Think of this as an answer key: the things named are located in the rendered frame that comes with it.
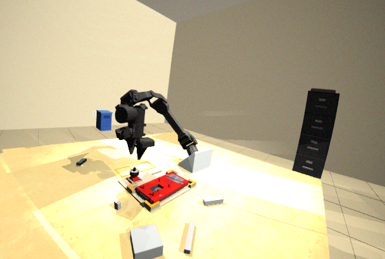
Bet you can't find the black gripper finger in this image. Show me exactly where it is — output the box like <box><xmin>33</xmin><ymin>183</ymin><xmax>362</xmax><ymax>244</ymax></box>
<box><xmin>124</xmin><ymin>139</ymin><xmax>137</xmax><ymax>155</ymax></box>
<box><xmin>134</xmin><ymin>144</ymin><xmax>148</xmax><ymax>160</ymax></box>

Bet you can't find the black wheel with grey hub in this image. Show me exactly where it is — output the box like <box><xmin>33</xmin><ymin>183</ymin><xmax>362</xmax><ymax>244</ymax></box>
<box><xmin>129</xmin><ymin>169</ymin><xmax>139</xmax><ymax>177</ymax></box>

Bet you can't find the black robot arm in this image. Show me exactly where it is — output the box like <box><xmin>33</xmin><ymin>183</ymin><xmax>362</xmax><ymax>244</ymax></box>
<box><xmin>115</xmin><ymin>89</ymin><xmax>198</xmax><ymax>156</ymax></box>

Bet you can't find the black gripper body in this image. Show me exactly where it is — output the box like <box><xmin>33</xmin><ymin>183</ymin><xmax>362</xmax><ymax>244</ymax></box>
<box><xmin>126</xmin><ymin>121</ymin><xmax>155</xmax><ymax>149</ymax></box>

